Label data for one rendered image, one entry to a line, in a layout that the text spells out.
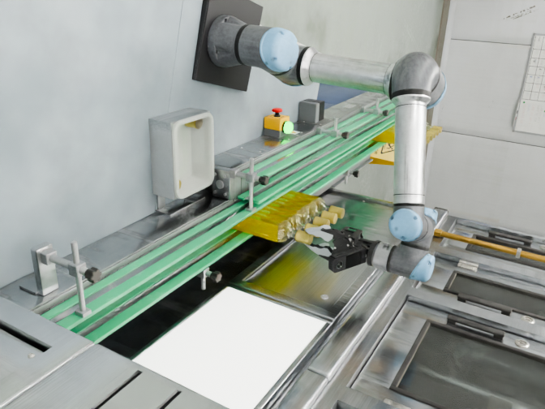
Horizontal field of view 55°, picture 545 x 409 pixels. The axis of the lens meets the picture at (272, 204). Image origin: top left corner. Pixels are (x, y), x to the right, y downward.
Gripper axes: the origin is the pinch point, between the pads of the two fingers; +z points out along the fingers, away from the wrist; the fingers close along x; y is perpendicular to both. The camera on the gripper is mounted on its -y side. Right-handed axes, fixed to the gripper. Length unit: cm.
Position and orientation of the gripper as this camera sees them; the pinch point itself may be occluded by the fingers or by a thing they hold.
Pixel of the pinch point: (307, 238)
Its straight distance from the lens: 152.7
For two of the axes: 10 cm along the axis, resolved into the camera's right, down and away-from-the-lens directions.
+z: -8.6, -2.3, 4.5
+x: 0.3, -9.1, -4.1
